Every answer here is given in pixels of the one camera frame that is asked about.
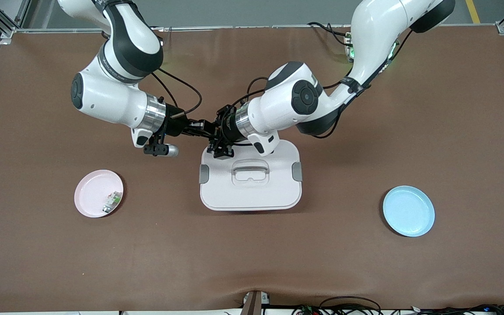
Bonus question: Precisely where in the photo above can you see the white lidded storage box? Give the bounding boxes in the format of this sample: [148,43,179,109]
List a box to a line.
[199,140,303,212]

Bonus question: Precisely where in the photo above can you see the pink plate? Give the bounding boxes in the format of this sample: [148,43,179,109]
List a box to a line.
[74,169,124,218]

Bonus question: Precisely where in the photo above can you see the brown table mat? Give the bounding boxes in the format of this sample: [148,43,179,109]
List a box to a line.
[0,24,504,313]

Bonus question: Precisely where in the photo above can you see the light blue plate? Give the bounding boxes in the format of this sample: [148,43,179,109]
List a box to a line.
[382,185,435,238]

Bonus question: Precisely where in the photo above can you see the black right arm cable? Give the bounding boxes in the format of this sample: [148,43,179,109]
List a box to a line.
[151,68,203,115]

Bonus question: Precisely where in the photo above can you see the metal table edge rail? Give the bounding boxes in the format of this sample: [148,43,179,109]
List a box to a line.
[14,24,504,34]

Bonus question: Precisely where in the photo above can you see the green white switch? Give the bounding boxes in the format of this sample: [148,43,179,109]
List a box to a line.
[102,191,122,214]

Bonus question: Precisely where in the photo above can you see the black base cable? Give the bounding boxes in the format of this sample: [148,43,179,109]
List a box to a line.
[308,22,352,45]

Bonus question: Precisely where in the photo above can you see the grey clamp bracket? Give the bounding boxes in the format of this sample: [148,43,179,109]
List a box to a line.
[242,290,271,315]

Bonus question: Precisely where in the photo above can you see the black looped cable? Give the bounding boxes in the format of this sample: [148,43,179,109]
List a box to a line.
[320,296,382,315]

